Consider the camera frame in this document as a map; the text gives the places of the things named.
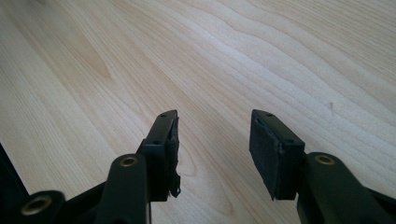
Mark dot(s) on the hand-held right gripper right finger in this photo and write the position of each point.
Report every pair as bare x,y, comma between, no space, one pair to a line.
274,155

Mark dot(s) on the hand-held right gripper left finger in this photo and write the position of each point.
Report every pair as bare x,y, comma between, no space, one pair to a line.
158,155

